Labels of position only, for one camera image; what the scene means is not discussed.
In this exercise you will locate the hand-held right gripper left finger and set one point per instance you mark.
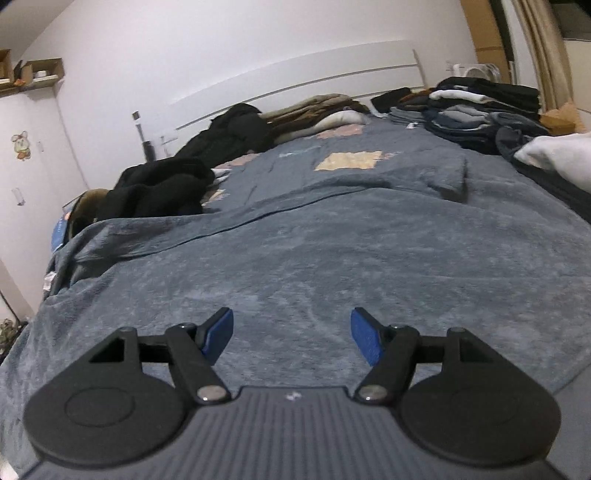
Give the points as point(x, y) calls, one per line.
point(219, 330)

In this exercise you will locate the grey fleece garment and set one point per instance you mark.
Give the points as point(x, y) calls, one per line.
point(323, 258)

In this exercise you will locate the tall cardboard roll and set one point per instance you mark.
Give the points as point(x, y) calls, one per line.
point(485, 27)

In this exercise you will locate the black puffer coat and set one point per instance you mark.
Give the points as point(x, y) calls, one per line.
point(231, 129)

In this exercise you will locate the white box fan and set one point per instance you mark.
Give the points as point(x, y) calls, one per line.
point(480, 73)

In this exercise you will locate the cartoon wardrobe sticker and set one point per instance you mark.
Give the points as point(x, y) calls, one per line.
point(21, 145)

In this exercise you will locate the dark window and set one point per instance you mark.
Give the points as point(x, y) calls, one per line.
point(572, 18)

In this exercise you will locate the beige curtain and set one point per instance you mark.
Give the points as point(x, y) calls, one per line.
point(545, 46)

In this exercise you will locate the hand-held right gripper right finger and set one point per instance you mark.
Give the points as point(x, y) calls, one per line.
point(367, 334)

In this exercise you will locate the black wall-hung brush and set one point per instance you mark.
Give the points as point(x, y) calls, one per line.
point(148, 150)

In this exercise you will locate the cardboard box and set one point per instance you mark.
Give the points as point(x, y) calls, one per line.
point(5, 69)
point(44, 74)

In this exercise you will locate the white wardrobe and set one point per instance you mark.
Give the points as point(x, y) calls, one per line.
point(37, 184)

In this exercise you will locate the blue printed cloth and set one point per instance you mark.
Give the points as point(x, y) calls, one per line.
point(60, 235)

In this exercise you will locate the white pillow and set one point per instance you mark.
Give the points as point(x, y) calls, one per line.
point(337, 119)

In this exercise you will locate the stack of folded clothes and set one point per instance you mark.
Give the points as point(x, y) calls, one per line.
point(466, 120)

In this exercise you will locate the white bed headboard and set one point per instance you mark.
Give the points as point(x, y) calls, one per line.
point(300, 74)

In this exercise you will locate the white folded garment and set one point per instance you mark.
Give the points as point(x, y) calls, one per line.
point(558, 152)

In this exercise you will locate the brown folded quilt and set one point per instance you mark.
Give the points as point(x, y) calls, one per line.
point(318, 104)

